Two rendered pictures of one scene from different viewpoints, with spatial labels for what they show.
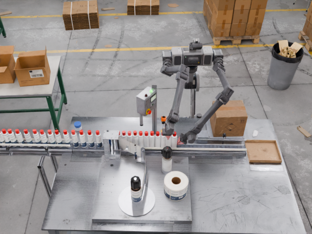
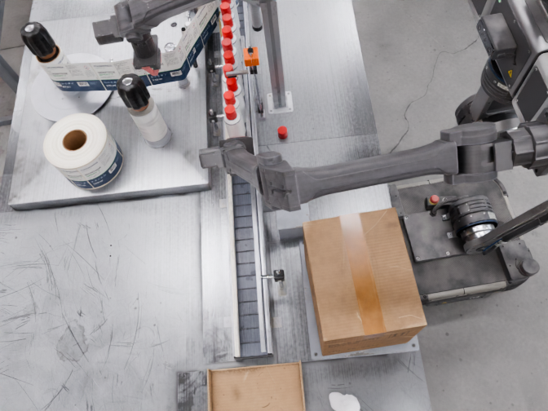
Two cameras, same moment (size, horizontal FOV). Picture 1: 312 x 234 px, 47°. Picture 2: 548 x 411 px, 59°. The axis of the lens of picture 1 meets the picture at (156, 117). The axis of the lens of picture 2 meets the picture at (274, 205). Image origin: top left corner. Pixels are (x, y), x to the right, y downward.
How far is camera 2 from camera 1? 290 cm
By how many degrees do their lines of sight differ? 53
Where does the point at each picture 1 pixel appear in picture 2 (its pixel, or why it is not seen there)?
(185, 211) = (33, 190)
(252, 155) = (240, 386)
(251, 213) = (26, 362)
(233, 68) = not seen: outside the picture
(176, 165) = (175, 156)
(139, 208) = (49, 94)
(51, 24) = not seen: outside the picture
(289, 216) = not seen: outside the picture
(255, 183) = (129, 384)
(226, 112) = (334, 258)
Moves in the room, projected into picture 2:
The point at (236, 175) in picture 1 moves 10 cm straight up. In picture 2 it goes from (158, 326) to (148, 320)
